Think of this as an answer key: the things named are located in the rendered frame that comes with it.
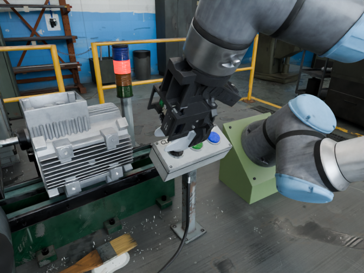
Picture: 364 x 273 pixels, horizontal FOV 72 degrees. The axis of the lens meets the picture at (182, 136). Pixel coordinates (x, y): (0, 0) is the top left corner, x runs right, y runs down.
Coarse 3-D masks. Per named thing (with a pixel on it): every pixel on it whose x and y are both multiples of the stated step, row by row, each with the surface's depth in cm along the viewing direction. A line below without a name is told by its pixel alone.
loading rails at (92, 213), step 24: (144, 168) 72; (24, 192) 62; (96, 192) 62; (120, 192) 66; (144, 192) 71; (168, 192) 77; (24, 216) 54; (48, 216) 57; (72, 216) 60; (96, 216) 64; (120, 216) 69; (24, 240) 56; (48, 240) 59; (72, 240) 63
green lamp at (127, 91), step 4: (116, 88) 94; (120, 88) 93; (124, 88) 93; (128, 88) 94; (120, 92) 94; (124, 92) 94; (128, 92) 95; (132, 92) 97; (120, 96) 95; (124, 96) 95; (128, 96) 95
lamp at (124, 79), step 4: (116, 76) 92; (120, 76) 91; (124, 76) 91; (128, 76) 92; (116, 80) 93; (120, 80) 92; (124, 80) 92; (128, 80) 93; (116, 84) 94; (120, 84) 93; (124, 84) 93; (128, 84) 94
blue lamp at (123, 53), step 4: (112, 48) 88; (116, 48) 87; (120, 48) 87; (124, 48) 88; (128, 48) 90; (112, 52) 89; (116, 52) 88; (120, 52) 88; (124, 52) 88; (128, 52) 90; (116, 56) 88; (120, 56) 88; (124, 56) 89; (128, 56) 90; (116, 60) 89; (120, 60) 89; (124, 60) 89
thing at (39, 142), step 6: (120, 120) 59; (126, 120) 60; (120, 126) 59; (126, 126) 60; (36, 138) 50; (42, 138) 51; (36, 144) 50; (42, 144) 50; (36, 150) 50; (42, 150) 52; (126, 168) 64; (132, 168) 65; (48, 192) 55; (54, 192) 55
